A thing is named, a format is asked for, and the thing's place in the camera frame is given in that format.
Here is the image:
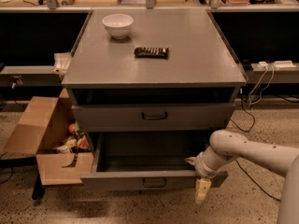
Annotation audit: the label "open cardboard box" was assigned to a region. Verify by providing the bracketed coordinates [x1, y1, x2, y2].
[4, 89, 93, 186]

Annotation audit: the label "grey drawer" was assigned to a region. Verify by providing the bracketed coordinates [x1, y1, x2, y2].
[72, 103, 235, 132]
[80, 132, 229, 192]

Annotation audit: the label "white power strip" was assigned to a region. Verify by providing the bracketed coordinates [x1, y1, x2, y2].
[273, 60, 295, 69]

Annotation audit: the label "black floor cable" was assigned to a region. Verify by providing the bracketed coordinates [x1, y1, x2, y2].
[228, 87, 282, 202]

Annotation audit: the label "grey drawer cabinet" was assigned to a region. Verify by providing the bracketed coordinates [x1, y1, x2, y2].
[61, 7, 248, 173]

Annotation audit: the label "grey top drawer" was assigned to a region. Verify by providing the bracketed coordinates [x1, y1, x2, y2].
[72, 103, 235, 132]

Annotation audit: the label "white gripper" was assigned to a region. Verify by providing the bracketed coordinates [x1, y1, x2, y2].
[185, 153, 220, 203]

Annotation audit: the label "white ceramic bowl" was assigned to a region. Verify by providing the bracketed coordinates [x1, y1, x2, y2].
[102, 14, 134, 39]

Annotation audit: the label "dark snack bar wrapper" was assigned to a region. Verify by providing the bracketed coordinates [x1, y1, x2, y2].
[134, 47, 169, 59]

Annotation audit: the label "colourful items in box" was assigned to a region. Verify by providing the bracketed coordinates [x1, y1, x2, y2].
[53, 122, 91, 154]

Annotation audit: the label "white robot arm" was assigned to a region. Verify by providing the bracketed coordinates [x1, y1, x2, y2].
[185, 130, 299, 224]

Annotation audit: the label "white power adapter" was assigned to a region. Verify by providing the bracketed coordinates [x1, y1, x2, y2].
[258, 62, 268, 68]

